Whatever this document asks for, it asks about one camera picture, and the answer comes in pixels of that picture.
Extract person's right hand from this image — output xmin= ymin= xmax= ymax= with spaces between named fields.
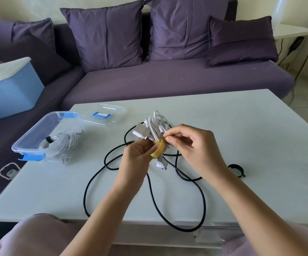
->
xmin=163 ymin=124 xmax=230 ymax=182

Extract person's left hand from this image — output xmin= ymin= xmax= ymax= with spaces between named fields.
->
xmin=116 ymin=138 xmax=161 ymax=195

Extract yellow cable strap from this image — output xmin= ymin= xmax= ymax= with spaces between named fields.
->
xmin=150 ymin=138 xmax=167 ymax=159

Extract person's left forearm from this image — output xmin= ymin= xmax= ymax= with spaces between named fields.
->
xmin=61 ymin=181 xmax=144 ymax=256

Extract person's right forearm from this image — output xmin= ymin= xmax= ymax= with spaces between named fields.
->
xmin=204 ymin=168 xmax=308 ymax=256

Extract clear lid with blue clip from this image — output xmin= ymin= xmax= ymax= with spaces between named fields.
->
xmin=78 ymin=102 xmax=128 ymax=128

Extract purple sofa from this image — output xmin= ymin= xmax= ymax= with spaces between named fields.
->
xmin=0 ymin=0 xmax=296 ymax=168

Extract large purple cushion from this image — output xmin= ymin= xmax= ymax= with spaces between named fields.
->
xmin=144 ymin=0 xmax=231 ymax=62
xmin=60 ymin=0 xmax=146 ymax=73

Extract small purple cushion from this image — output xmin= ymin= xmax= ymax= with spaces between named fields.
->
xmin=206 ymin=15 xmax=279 ymax=68

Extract clear container with blue clips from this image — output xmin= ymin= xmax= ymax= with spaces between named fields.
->
xmin=11 ymin=111 xmax=87 ymax=162

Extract blue storage box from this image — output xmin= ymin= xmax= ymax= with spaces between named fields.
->
xmin=0 ymin=62 xmax=46 ymax=120

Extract dark purple cushion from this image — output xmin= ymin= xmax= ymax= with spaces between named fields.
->
xmin=11 ymin=18 xmax=72 ymax=86

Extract pink trousers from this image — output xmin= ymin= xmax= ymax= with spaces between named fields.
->
xmin=0 ymin=213 xmax=308 ymax=256

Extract black power adapter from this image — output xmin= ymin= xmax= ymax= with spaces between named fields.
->
xmin=289 ymin=37 xmax=305 ymax=54

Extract white side table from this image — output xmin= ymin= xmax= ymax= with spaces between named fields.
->
xmin=272 ymin=22 xmax=308 ymax=81

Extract white storage box lid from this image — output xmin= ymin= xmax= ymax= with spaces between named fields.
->
xmin=0 ymin=57 xmax=32 ymax=86

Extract black cable strap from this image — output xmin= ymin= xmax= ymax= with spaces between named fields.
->
xmin=227 ymin=164 xmax=247 ymax=179

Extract white cable bundle with tie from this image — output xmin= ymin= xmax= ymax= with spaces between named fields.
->
xmin=39 ymin=130 xmax=86 ymax=158

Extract long black cable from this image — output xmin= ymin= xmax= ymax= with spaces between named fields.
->
xmin=83 ymin=122 xmax=207 ymax=233

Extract thin black cord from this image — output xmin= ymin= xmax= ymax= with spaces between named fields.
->
xmin=277 ymin=38 xmax=295 ymax=67

